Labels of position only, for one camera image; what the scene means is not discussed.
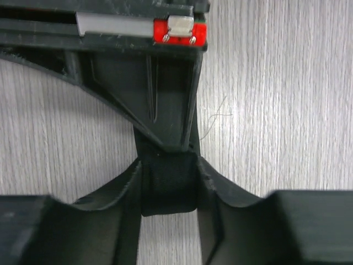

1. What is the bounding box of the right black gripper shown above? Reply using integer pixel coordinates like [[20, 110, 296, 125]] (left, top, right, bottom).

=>
[[1, 1, 210, 52]]

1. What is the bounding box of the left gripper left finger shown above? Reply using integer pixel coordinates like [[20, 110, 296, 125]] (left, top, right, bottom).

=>
[[1, 161, 142, 264]]

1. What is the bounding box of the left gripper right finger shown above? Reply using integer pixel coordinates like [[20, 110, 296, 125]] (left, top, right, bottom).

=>
[[197, 158, 352, 264]]

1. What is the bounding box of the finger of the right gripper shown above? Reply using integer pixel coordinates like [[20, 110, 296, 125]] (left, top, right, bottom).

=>
[[1, 49, 203, 152]]

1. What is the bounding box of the black tie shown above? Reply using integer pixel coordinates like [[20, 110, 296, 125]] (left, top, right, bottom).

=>
[[133, 112, 200, 217]]

